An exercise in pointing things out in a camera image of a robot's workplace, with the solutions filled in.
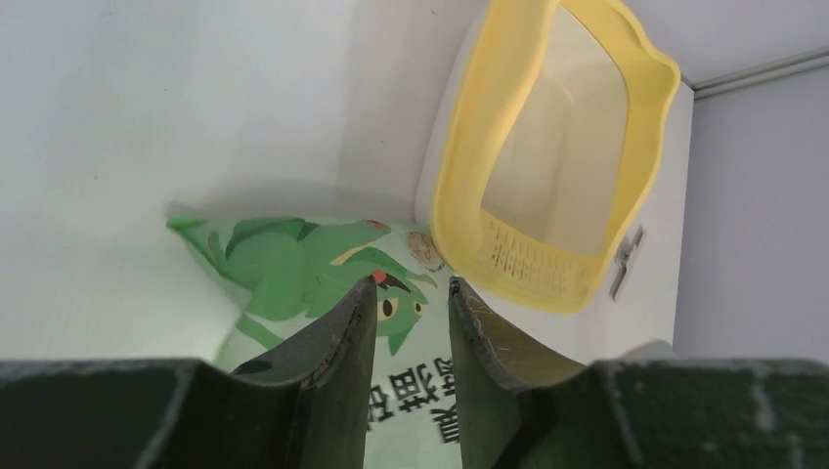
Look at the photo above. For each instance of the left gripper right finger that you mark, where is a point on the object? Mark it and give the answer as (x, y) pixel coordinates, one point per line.
(522, 405)

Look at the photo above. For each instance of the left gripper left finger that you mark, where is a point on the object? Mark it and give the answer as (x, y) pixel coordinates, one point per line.
(303, 404)

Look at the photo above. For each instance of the green cat litter bag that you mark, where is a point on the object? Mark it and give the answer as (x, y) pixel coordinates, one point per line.
(284, 272)

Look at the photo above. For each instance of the yellow plastic litter box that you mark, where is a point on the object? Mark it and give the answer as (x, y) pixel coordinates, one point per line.
(547, 142)

